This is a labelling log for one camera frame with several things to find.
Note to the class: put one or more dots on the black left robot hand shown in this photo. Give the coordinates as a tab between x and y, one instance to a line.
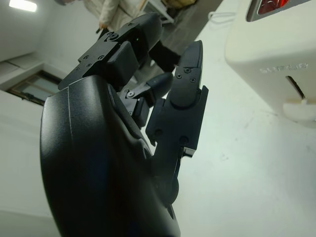
98	148

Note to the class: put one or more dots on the white toaster lever knob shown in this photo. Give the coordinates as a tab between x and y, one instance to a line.
296	111

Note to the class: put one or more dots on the person beige jacket dark trousers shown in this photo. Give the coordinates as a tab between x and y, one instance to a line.
118	12

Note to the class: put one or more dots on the white two-slot toaster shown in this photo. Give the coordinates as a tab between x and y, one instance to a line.
259	49

